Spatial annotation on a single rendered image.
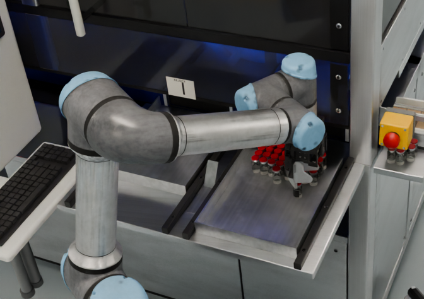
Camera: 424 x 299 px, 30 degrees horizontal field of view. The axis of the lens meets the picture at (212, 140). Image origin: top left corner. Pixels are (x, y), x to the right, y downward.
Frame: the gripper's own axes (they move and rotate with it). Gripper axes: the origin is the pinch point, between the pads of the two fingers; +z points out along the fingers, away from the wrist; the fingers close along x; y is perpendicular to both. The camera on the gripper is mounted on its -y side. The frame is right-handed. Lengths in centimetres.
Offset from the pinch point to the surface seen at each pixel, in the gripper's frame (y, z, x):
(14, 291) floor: -119, 93, 6
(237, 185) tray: -15.4, 5.2, -1.2
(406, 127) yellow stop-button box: 22.7, -9.7, 16.6
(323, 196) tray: 7.8, 1.9, -1.5
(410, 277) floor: 18, 93, 63
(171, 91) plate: -42.4, -6.7, 16.9
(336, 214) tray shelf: 11.6, 5.4, -3.0
